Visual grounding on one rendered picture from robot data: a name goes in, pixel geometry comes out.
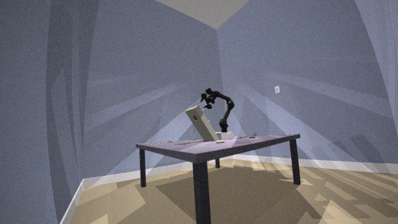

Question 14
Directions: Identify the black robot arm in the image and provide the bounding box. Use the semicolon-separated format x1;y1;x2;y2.
205;88;234;133

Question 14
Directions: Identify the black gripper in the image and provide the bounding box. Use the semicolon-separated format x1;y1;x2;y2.
200;93;212;109

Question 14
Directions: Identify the beige service panel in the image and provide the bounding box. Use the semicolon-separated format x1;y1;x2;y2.
185;106;220;141

